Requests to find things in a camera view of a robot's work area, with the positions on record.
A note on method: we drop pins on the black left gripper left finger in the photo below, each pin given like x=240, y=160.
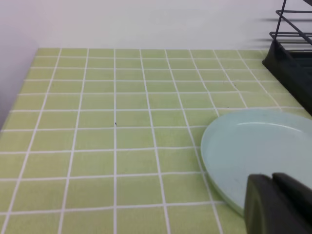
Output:
x=267, y=210

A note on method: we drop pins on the mint green plate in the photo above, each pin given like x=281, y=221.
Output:
x=245, y=142

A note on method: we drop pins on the black wire dish rack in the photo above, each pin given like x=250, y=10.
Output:
x=291, y=67

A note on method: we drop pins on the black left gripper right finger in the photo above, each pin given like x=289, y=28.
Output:
x=298, y=194

